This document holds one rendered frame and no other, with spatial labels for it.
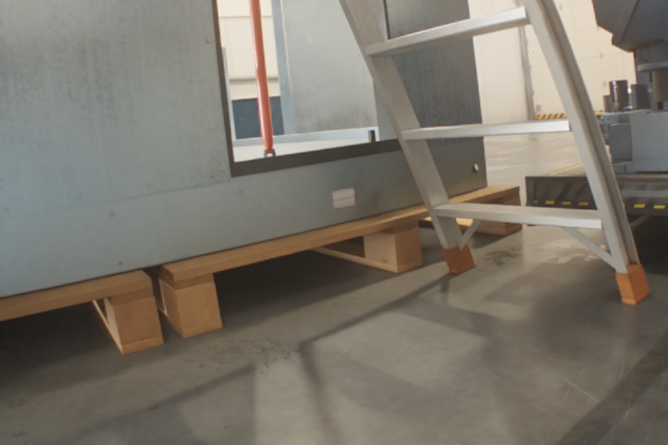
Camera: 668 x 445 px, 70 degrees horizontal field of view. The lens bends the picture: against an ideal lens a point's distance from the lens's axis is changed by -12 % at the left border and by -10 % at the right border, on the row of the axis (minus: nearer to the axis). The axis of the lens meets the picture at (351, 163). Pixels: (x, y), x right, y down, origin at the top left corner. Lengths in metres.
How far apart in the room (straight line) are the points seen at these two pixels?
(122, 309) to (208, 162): 0.42
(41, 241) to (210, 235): 0.42
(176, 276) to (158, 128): 0.36
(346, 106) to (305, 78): 0.53
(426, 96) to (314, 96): 3.93
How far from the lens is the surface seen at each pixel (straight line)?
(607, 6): 1.44
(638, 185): 1.34
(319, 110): 5.66
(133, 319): 1.28
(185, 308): 1.30
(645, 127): 1.45
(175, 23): 1.40
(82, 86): 1.32
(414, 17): 1.80
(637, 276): 1.26
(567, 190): 1.43
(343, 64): 5.76
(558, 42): 1.05
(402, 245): 1.59
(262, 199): 1.44
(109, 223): 1.33
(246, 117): 7.77
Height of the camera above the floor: 0.46
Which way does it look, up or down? 5 degrees down
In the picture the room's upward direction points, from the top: 6 degrees counter-clockwise
